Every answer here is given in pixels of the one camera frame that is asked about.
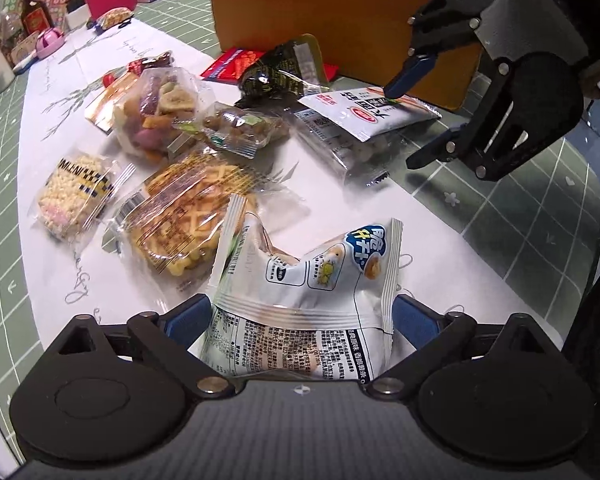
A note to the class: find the small wooden box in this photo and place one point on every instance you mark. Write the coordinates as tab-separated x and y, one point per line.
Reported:
24	48

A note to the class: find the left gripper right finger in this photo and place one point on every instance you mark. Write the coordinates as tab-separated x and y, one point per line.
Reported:
501	396

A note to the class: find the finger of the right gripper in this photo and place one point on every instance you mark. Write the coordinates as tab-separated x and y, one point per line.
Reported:
531	103
438	26

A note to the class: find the white table runner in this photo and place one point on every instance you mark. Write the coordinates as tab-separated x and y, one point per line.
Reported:
458	251

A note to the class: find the yellow cracker snack bag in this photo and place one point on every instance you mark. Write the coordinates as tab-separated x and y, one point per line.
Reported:
167	232

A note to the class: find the white blue snack bag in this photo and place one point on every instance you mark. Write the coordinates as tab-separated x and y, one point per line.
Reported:
326	315

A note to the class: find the mixed dried fruit bag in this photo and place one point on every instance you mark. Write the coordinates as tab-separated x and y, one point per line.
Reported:
147	117

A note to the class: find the clear hawthorn ball bag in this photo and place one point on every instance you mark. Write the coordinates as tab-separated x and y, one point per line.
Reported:
353	162

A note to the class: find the pink round gadget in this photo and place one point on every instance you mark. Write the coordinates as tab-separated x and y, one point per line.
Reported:
48	42

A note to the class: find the red peanut snack bag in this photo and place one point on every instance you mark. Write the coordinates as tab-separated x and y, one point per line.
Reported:
230	65

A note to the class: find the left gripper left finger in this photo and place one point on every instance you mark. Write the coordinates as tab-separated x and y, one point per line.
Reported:
101	395

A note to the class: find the black green snack bag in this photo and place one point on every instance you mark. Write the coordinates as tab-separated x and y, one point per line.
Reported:
255	95

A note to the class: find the green grid tablecloth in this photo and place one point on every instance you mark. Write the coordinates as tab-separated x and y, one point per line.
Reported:
557	205

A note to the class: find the small nut snack bag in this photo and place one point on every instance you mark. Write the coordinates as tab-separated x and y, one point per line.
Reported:
229	128

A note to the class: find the puffed rice snack bag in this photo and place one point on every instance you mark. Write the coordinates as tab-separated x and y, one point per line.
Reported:
75	195

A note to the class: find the patterned card board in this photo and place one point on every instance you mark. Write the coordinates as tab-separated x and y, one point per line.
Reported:
57	9

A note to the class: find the small snack pack far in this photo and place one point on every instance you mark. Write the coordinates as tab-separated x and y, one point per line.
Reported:
113	17

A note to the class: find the orange cardboard box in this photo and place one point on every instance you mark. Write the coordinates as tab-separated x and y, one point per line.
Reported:
367	40

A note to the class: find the brown liquor bottle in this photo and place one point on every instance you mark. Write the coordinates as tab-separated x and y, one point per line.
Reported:
35	17

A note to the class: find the white red-logo snack packet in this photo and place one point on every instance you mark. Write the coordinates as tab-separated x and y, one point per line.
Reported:
365	112

